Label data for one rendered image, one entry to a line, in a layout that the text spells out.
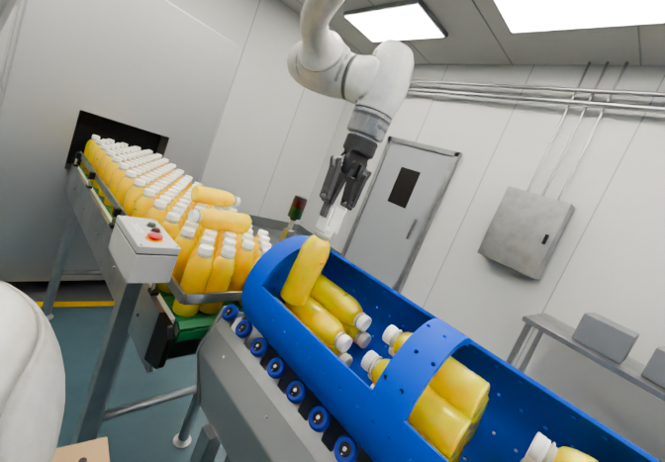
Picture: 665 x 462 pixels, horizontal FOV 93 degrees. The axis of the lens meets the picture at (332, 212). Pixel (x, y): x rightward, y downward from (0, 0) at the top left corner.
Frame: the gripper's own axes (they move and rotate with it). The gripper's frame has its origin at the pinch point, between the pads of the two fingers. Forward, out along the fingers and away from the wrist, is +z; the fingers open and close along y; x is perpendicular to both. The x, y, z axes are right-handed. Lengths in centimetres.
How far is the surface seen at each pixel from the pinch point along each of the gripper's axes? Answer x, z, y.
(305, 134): 395, -50, 316
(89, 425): 35, 82, -24
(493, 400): -42, 20, 19
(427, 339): -31.6, 10.2, -1.1
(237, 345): 8.3, 39.6, -6.0
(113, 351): 35, 58, -24
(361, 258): 210, 102, 354
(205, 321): 23.4, 42.3, -7.1
